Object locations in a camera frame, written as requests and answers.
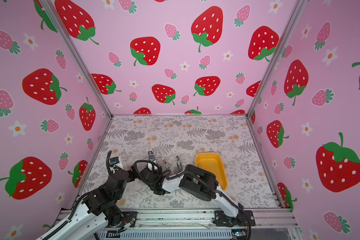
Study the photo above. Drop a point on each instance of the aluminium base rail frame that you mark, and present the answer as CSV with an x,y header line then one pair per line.
x,y
171,224

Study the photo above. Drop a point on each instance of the aluminium corner post right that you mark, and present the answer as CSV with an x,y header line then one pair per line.
x,y
284,38

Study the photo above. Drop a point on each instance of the aluminium corner post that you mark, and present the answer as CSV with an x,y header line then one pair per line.
x,y
284,38
66,38

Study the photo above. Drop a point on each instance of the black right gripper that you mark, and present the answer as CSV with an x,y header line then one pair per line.
x,y
159,171

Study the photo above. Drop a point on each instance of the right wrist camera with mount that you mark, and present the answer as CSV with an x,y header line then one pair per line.
x,y
152,166

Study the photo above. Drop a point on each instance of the aluminium corner post left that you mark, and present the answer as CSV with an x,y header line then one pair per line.
x,y
66,38

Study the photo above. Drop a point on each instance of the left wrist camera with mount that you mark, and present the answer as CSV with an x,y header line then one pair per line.
x,y
115,163

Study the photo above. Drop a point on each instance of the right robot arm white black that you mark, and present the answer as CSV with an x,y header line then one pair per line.
x,y
197,182

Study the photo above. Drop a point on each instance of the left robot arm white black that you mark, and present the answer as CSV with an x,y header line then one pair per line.
x,y
97,209

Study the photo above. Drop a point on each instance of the yellow plastic tray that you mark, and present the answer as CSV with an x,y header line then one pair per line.
x,y
212,162

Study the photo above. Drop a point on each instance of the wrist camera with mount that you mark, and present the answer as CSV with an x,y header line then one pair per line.
x,y
152,166
115,163

